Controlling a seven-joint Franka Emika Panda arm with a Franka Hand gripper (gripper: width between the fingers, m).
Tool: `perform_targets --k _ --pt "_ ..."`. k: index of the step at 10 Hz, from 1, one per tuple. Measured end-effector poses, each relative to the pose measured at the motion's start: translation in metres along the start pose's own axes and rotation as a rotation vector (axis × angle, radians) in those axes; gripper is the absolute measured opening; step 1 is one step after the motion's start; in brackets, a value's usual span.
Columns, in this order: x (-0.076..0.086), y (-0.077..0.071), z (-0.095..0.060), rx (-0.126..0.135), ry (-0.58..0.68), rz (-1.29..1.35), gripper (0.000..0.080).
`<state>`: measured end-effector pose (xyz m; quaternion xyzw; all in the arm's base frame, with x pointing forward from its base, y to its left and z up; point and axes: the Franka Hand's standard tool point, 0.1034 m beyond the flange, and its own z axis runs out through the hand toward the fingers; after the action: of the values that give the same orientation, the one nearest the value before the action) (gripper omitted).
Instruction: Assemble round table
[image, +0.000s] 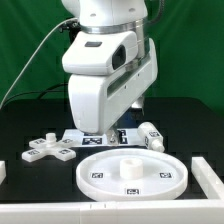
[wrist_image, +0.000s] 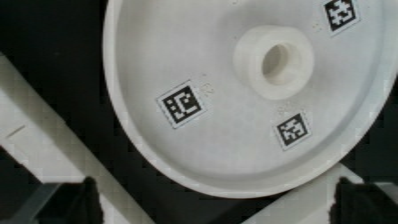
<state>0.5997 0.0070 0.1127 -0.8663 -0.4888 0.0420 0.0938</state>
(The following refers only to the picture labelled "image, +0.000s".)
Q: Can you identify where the white right fence bar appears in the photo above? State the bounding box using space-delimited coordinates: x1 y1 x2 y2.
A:
191 157 224 201

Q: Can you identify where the grey cable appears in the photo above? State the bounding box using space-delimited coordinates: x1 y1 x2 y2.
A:
0 17 78 109

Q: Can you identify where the white front fence bar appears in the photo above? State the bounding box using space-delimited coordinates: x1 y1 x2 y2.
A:
0 199 224 224

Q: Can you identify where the white cross-shaped table base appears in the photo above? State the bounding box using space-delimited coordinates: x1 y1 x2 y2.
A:
22 133 76 162

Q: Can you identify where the white marker sheet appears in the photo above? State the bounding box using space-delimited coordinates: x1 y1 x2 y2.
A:
62 128 144 147

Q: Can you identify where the white left fence block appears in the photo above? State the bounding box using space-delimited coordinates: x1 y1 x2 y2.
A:
0 161 6 185

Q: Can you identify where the black camera on stand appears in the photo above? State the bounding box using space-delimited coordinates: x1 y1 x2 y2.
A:
59 21 81 42

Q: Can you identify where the white round table top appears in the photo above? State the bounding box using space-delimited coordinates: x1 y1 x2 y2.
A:
76 148 188 201

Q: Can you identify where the black cable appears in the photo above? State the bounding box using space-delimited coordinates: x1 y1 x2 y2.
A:
2 83 70 104

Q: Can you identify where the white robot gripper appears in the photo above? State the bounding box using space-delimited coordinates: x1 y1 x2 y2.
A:
68 39 158 146

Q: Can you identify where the white fence bar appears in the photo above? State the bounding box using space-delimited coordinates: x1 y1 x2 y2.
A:
0 199 224 224
191 157 224 201

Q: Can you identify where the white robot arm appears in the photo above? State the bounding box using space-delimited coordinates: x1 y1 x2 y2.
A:
61 0 158 145

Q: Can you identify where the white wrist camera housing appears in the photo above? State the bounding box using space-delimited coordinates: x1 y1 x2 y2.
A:
62 31 138 76

